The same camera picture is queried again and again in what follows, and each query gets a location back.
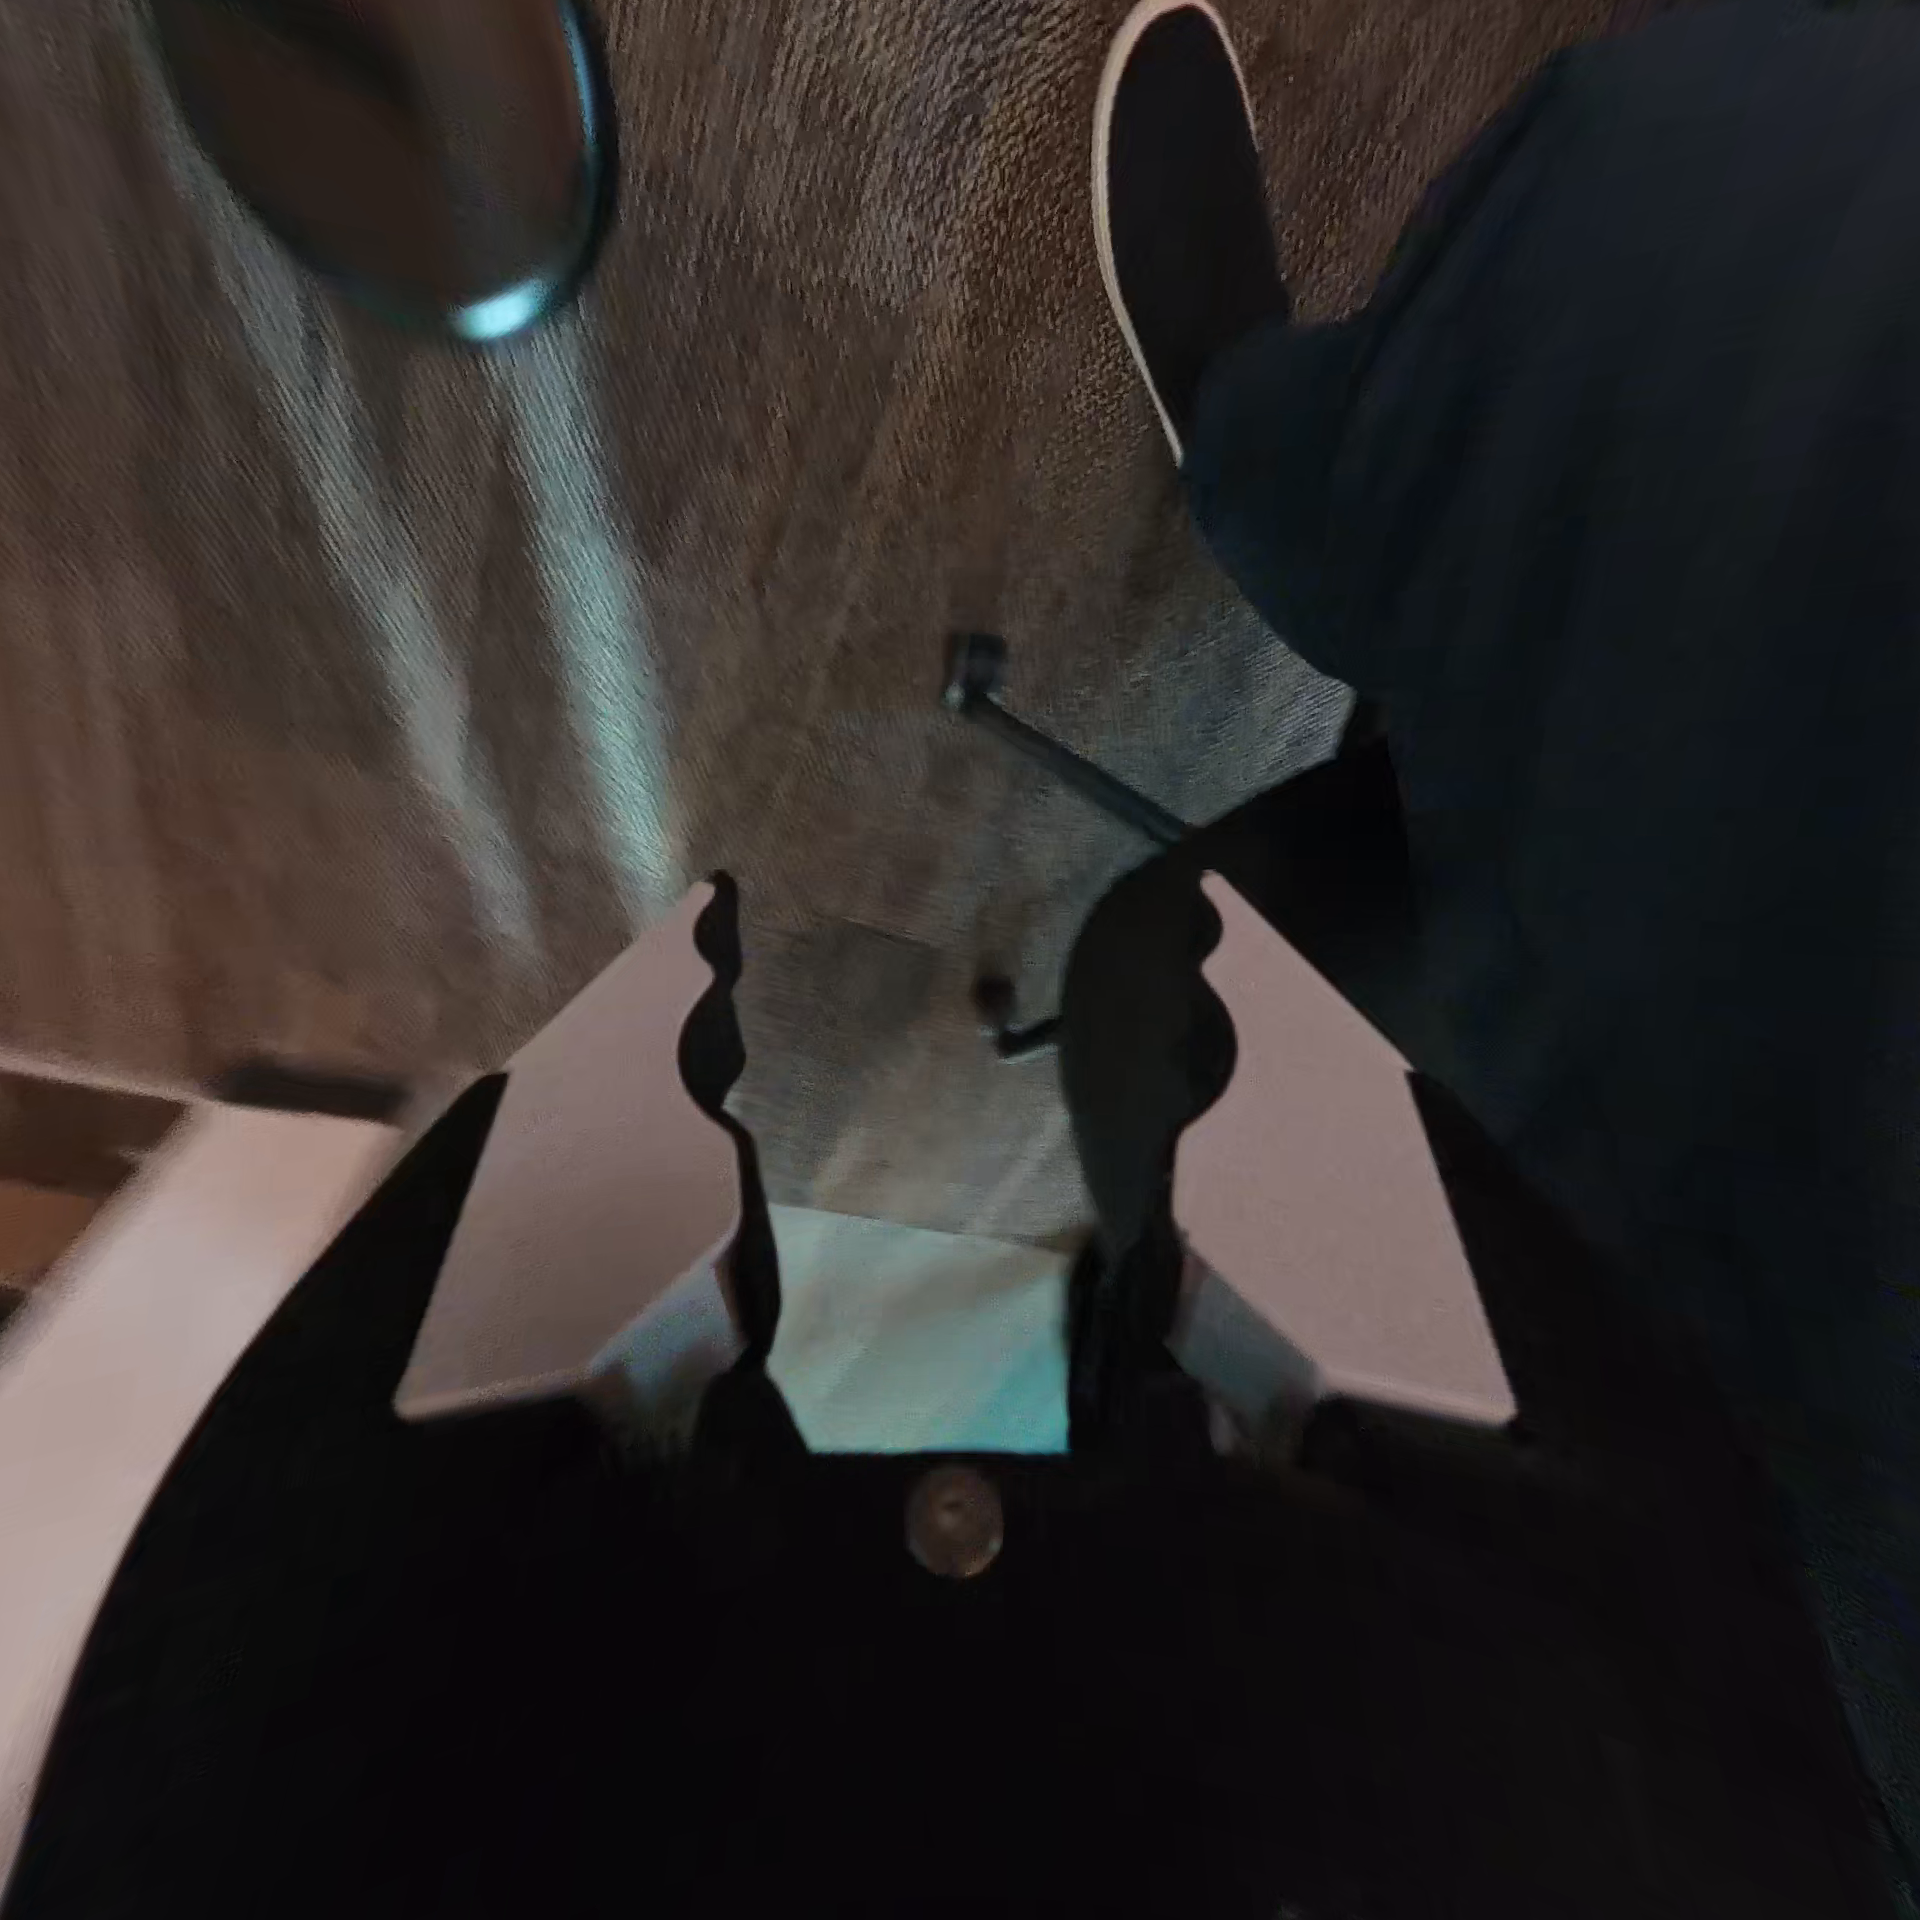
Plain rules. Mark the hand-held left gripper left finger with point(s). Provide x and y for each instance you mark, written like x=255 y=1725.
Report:
x=600 y=1202

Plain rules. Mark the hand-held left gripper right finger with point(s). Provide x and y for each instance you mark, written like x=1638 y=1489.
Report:
x=1320 y=1202

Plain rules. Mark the black angled hex key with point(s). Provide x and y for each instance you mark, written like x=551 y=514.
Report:
x=974 y=666
x=1035 y=1035

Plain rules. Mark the person's leg in jeans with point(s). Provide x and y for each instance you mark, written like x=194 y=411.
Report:
x=1620 y=601

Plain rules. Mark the black white-soled shoe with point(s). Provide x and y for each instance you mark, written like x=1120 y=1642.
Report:
x=1183 y=196

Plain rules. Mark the round-base floor stand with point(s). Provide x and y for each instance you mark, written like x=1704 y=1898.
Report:
x=374 y=135

